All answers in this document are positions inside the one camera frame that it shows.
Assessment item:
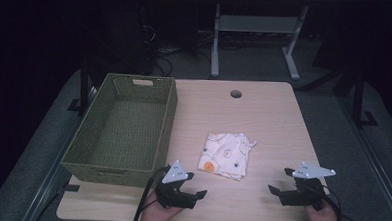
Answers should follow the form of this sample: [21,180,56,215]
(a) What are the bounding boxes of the black floor cables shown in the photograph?
[136,6,216,79]

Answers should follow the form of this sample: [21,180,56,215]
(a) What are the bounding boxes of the white patterned cloth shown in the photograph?
[196,131,258,183]

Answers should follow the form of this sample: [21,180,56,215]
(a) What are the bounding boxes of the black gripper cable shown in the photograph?
[132,164,172,221]
[321,192,378,221]

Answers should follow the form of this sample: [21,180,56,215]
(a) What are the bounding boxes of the person's left hand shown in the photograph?
[138,189,185,221]

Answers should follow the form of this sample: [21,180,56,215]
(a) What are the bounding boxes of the black metal stand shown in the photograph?
[350,68,382,129]
[66,58,93,117]

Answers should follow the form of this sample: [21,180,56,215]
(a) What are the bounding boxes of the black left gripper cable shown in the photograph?
[132,164,172,221]

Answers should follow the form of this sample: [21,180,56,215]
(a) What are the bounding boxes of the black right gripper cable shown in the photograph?
[321,192,378,221]

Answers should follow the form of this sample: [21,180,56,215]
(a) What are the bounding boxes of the green woven basket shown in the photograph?
[60,71,180,190]

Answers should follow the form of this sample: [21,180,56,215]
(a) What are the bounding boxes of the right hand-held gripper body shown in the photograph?
[279,160,337,212]

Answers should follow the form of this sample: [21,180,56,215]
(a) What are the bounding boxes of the white metal desk frame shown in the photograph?
[209,0,310,82]

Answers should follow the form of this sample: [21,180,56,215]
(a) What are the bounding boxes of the black tape strip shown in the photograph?
[62,184,82,193]

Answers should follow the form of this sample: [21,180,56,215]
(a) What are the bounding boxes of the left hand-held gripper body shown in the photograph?
[154,159,200,211]

